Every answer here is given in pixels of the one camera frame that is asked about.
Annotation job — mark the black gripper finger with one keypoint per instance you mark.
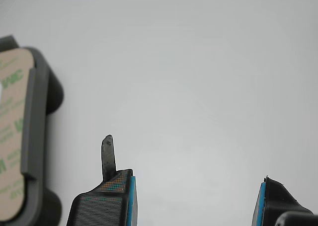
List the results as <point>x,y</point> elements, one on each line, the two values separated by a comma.
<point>270,203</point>
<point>99,206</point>

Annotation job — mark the gray printed fixture jig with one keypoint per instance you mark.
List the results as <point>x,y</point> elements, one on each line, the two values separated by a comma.
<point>37,136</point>

